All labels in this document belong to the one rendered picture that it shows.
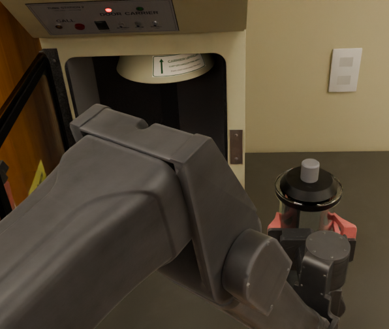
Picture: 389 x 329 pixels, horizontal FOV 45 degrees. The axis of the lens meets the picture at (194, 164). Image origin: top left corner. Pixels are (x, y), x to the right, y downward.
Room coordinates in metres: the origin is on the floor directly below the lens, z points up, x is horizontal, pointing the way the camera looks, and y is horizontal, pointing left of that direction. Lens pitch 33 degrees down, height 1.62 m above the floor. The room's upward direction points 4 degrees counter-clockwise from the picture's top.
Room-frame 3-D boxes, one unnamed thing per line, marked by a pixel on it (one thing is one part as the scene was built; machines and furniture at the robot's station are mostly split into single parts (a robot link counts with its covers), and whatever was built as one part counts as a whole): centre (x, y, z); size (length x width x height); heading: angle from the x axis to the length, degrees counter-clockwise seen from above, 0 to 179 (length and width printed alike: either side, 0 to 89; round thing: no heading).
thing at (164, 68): (0.81, 0.04, 1.34); 0.18 x 0.18 x 0.05
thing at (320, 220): (0.62, -0.18, 1.06); 0.11 x 0.11 x 0.21
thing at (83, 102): (0.83, 0.06, 1.19); 0.26 x 0.24 x 0.35; 84
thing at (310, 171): (0.62, -0.18, 1.18); 0.09 x 0.09 x 0.07
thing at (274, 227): (0.58, -0.15, 1.10); 0.09 x 0.07 x 0.07; 174
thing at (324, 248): (0.42, -0.14, 1.14); 0.12 x 0.09 x 0.11; 142
